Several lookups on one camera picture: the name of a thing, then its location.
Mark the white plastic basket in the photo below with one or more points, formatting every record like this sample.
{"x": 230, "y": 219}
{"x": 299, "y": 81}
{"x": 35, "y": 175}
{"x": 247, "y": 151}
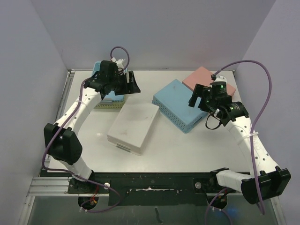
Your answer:
{"x": 132, "y": 127}

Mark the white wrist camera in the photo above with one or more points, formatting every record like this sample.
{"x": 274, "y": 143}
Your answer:
{"x": 218, "y": 78}
{"x": 119, "y": 62}

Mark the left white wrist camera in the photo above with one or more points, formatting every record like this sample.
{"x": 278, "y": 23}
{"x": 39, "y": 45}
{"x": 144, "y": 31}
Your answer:
{"x": 119, "y": 62}

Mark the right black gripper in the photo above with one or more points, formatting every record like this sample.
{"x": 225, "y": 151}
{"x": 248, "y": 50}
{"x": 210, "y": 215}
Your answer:
{"x": 201, "y": 96}

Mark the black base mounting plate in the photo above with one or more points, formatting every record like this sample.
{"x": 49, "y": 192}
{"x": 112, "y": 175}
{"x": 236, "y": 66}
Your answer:
{"x": 151, "y": 189}

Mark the aluminium frame rail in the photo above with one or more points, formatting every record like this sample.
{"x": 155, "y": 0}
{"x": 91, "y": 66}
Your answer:
{"x": 51, "y": 186}

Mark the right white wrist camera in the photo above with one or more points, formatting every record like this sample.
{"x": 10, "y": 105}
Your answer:
{"x": 218, "y": 78}

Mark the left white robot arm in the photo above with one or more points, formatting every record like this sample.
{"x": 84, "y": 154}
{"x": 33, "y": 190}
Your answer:
{"x": 61, "y": 141}

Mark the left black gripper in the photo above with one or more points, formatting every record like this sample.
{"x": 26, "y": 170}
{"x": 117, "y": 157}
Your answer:
{"x": 130, "y": 87}

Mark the green plastic basket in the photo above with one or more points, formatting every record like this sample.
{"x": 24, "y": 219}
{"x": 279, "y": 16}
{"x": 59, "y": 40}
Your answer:
{"x": 109, "y": 105}

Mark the pink plastic basket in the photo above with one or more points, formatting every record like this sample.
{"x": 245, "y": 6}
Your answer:
{"x": 203, "y": 76}

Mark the blue plastic basket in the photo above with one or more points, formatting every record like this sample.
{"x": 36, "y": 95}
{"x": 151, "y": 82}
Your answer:
{"x": 173, "y": 103}
{"x": 110, "y": 98}

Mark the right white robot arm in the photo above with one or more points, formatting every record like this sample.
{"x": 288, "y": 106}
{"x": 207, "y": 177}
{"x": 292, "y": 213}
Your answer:
{"x": 266, "y": 179}

